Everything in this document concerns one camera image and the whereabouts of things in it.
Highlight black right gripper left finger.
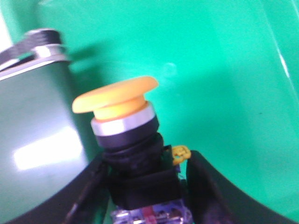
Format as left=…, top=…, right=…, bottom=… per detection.
left=6, top=154, right=109, bottom=224

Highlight green plastic tray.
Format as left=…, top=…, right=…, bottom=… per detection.
left=0, top=0, right=299, bottom=224

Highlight green conveyor belt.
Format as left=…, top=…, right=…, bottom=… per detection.
left=0, top=62, right=91, bottom=199

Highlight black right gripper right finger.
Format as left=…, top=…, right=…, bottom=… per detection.
left=186, top=150, right=293, bottom=224

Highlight aluminium conveyor frame rail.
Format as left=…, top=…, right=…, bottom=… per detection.
left=0, top=28, right=69, bottom=80

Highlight yellow mushroom push button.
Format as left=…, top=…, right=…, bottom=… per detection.
left=72, top=76, right=193, bottom=224

